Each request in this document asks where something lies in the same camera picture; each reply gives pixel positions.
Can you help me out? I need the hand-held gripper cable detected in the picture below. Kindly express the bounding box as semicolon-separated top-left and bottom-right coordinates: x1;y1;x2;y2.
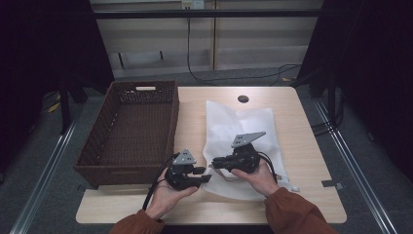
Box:
257;151;279;183
141;152;180;212

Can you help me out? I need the dark curtain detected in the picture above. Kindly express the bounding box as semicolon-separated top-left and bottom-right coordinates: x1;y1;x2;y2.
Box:
296;0;413;183
0;0;115;176

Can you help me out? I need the person's right hand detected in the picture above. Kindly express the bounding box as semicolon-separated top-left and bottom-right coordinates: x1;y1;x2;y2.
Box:
231;159;281;199

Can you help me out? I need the black horizontal bar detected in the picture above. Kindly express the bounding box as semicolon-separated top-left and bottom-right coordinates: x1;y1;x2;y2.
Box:
92;9;325;19

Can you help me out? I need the grey tape piece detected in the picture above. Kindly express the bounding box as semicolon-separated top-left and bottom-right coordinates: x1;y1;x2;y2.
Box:
320;179;345;191

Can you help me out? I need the yellow floor tape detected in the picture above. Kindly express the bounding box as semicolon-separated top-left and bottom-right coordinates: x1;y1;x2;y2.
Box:
47;94;62;114

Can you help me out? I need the long black floor cable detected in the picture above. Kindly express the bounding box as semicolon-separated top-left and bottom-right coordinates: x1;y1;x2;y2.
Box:
186;16;301;86

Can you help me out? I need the white mesh laundry bag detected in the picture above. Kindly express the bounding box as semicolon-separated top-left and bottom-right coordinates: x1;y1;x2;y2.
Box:
203;99;300;202

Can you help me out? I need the white wall socket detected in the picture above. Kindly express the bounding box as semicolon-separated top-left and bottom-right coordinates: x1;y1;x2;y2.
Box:
180;0;206;10

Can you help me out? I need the left hand-held gripper cable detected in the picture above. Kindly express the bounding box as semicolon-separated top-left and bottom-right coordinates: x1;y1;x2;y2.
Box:
141;152;180;212

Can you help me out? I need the right hand-held gripper cable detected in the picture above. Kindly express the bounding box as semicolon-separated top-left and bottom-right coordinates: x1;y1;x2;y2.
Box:
257;151;279;183

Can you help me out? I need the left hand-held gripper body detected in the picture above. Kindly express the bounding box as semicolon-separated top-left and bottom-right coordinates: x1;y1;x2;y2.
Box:
164;148;200;191

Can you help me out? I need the bundle of black cables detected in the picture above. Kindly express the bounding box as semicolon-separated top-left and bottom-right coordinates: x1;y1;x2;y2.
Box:
310;94;345;137

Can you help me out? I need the person's left hand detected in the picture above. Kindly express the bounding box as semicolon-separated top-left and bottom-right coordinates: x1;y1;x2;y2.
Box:
144;168;199;221

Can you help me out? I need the brown woven basket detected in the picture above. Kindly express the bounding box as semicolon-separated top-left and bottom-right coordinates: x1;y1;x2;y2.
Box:
73;80;180;189

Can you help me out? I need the metal floor rail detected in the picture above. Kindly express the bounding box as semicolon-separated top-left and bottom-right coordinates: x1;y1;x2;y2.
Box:
9;110;82;234
313;100;398;234

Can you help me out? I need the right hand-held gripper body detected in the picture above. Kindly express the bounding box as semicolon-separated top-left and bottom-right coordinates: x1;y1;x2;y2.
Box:
225;131;267;175

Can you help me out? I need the black metal stand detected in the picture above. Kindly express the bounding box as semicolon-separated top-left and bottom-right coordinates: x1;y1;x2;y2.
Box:
57;74;73;135
325;71;337;131

